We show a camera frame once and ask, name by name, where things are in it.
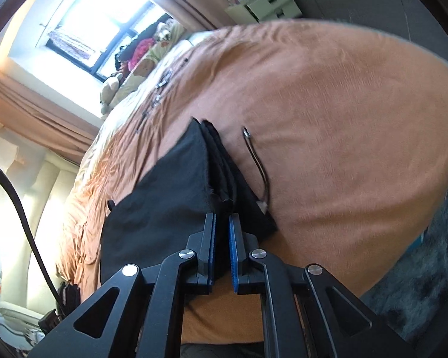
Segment pale green nightstand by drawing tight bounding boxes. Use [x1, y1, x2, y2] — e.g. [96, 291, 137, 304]
[224, 0, 303, 23]

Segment grey shaggy rug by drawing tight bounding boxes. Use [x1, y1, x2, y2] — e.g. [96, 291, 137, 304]
[358, 183, 448, 329]

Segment cream white bed sheet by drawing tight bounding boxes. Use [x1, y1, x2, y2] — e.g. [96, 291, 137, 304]
[93, 30, 202, 146]

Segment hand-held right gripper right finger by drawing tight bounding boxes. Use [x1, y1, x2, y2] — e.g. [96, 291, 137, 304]
[228, 213, 426, 358]

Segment pink cloth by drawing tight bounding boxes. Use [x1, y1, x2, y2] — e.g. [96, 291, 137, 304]
[129, 37, 152, 71]

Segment black framed window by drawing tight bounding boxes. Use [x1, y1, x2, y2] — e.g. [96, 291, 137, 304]
[45, 0, 161, 83]

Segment beige plush toy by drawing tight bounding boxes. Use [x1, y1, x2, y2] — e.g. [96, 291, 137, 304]
[99, 72, 124, 116]

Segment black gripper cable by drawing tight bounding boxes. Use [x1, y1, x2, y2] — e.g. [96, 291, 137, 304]
[0, 157, 60, 303]

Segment orange blanket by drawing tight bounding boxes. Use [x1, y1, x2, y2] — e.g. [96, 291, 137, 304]
[56, 18, 448, 344]

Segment hanging patterned garment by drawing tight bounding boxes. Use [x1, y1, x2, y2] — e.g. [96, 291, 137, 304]
[47, 30, 94, 60]

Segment cream bed headboard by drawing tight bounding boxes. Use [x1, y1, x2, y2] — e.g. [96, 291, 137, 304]
[0, 153, 98, 306]

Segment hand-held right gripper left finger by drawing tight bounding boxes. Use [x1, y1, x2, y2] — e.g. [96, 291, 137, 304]
[26, 212, 219, 358]

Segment black pants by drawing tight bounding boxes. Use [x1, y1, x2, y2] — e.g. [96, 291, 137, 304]
[100, 117, 279, 288]

